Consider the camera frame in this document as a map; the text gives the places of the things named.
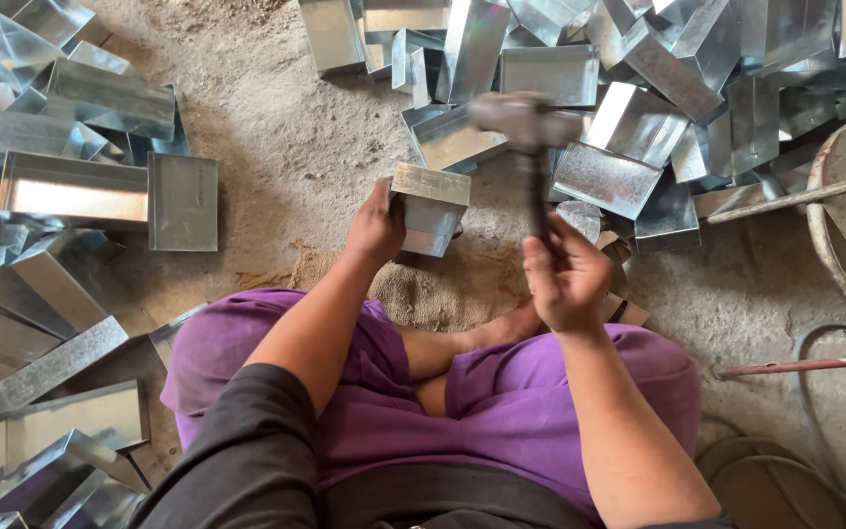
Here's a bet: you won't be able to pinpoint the person's right hand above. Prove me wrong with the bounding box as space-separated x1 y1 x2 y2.
522 213 615 336

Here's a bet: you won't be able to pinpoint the person's left hand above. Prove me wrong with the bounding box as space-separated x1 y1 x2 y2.
346 176 408 270

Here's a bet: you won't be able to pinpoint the small galvanized sheet box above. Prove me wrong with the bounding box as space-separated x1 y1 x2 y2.
391 162 472 259

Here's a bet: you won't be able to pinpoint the dark iron hammer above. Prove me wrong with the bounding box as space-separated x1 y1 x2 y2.
467 91 584 248

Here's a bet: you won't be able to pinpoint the brown burlap sack mat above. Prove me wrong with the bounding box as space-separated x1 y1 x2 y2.
238 241 536 333

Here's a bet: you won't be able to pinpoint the person's bare leg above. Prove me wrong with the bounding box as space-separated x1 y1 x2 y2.
397 301 543 418

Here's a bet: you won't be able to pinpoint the person's purple trousers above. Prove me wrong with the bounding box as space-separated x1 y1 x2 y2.
160 287 704 527

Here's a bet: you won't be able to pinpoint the brown cardboard pieces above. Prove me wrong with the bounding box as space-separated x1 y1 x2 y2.
596 231 652 329

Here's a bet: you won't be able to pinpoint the heap of shiny metal trays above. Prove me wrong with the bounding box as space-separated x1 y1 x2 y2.
298 0 846 255
0 0 220 529

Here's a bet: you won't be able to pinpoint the person's black shirt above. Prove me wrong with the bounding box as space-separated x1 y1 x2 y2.
129 363 736 529

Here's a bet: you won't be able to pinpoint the rusty metal bar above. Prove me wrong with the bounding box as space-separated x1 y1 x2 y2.
705 156 846 226

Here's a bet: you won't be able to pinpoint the thin red metal rod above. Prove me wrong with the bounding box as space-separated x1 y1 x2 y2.
712 352 846 380

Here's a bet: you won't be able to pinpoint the grey hose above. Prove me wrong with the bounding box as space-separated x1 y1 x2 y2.
789 322 846 479

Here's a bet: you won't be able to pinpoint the round grey rubber ring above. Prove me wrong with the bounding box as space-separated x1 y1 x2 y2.
695 436 846 529

